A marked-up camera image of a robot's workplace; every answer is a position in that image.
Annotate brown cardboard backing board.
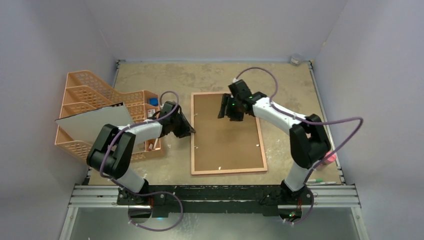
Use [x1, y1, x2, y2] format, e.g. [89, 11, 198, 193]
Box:
[193, 94, 265, 172]

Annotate pink wooden photo frame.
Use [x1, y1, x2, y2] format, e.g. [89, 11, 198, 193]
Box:
[190, 92, 269, 176]

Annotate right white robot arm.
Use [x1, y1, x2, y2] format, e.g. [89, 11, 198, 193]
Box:
[217, 79, 331, 204]

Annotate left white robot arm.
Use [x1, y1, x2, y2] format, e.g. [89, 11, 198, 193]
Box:
[86, 101, 196, 205]

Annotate white marker in organizer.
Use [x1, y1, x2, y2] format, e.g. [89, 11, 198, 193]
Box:
[147, 138, 159, 151]

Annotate small red white box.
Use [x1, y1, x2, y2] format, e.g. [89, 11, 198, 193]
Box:
[146, 108, 157, 118]

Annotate blue stapler in organizer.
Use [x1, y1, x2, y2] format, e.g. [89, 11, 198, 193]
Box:
[148, 97, 159, 107]

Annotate small clear jar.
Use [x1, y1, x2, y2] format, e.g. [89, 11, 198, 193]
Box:
[290, 53, 303, 66]

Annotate grey paper sheet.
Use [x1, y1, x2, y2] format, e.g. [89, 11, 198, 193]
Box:
[55, 102, 145, 144]

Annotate orange plastic desk organizer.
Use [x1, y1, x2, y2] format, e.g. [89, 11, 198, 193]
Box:
[54, 70, 165, 163]

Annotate pink glue bottle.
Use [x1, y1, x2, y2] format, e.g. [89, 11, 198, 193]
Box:
[316, 151, 337, 170]

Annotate green white marker pen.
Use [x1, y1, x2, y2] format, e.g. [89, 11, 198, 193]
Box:
[306, 178, 323, 184]

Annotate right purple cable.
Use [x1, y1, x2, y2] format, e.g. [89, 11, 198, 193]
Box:
[233, 67, 364, 226]

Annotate aluminium table frame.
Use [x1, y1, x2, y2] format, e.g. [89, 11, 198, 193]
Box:
[59, 60, 369, 240]

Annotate black mounting rail base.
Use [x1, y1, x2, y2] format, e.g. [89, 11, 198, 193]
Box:
[117, 184, 314, 220]

